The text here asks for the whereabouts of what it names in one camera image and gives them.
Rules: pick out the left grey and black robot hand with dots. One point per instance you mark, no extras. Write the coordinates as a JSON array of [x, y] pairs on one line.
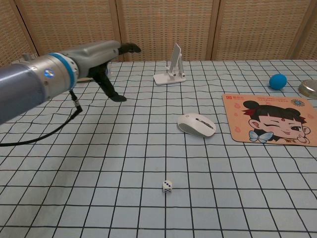
[[94, 55]]

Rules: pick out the white and grey computer mouse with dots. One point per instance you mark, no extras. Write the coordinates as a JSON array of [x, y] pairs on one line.
[[195, 125]]

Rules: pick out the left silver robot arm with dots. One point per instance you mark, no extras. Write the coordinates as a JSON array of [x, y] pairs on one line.
[[27, 86]]

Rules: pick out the pink cartoon girl mouse pad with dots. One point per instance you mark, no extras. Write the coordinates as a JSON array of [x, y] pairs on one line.
[[270, 119]]

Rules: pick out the cream bottle with blue cap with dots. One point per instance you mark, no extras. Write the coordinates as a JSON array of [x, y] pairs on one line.
[[110, 70]]

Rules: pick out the woven bamboo screen panel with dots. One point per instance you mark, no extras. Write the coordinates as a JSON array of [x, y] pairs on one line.
[[310, 32], [260, 29], [71, 22], [166, 22], [10, 32]]

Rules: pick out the white folding phone stand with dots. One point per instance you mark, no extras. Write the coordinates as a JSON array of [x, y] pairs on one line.
[[169, 78]]

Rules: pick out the light blue checked tablecloth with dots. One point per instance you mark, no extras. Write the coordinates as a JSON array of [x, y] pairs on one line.
[[138, 158]]

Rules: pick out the white die with blue dots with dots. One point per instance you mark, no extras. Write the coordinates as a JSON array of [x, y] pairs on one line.
[[167, 186]]

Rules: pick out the blue ball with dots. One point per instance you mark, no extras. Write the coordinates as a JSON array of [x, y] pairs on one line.
[[278, 81]]

